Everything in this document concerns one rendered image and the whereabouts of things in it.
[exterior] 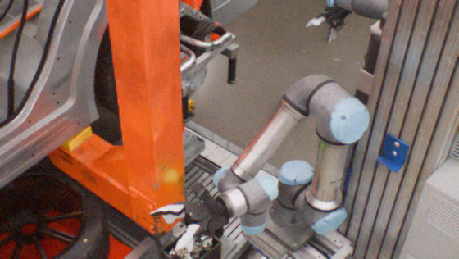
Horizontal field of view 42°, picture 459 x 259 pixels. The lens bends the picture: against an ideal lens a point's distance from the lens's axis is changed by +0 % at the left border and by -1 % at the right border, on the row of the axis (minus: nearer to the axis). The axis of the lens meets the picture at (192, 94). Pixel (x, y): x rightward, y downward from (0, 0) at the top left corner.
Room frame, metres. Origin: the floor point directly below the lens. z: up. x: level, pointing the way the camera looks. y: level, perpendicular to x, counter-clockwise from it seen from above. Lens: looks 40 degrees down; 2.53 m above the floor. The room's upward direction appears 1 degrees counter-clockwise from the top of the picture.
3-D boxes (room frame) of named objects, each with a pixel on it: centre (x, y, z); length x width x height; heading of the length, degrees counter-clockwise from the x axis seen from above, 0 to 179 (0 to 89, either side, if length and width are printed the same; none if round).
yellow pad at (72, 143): (1.93, 0.54, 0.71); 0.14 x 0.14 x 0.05; 50
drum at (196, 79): (2.18, 0.05, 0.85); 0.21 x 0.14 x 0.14; 50
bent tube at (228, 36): (2.22, -0.05, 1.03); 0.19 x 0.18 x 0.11; 50
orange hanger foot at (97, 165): (1.81, 0.41, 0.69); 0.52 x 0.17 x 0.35; 50
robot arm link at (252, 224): (1.14, -0.16, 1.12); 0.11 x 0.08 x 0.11; 28
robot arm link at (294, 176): (1.36, -0.34, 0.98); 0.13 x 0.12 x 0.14; 28
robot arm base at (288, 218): (1.37, -0.34, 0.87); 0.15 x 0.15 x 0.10
